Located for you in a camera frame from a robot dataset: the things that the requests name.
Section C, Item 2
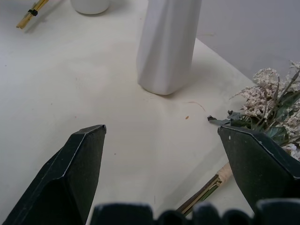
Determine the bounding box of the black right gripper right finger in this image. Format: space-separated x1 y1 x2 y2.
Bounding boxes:
217 124 300 215

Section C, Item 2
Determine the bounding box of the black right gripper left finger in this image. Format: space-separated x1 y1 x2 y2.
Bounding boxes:
2 124 107 225

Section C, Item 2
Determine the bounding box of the tall white ceramic vase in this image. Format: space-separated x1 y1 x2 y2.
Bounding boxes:
137 0 203 96

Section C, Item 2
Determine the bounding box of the white round ceramic container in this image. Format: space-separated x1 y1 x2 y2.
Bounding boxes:
70 0 110 15

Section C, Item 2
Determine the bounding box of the white artificial flower bouquet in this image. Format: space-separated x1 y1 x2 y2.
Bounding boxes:
175 60 300 217

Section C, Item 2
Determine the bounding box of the yellow dried stem bundle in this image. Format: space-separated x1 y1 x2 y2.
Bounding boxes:
15 0 50 30

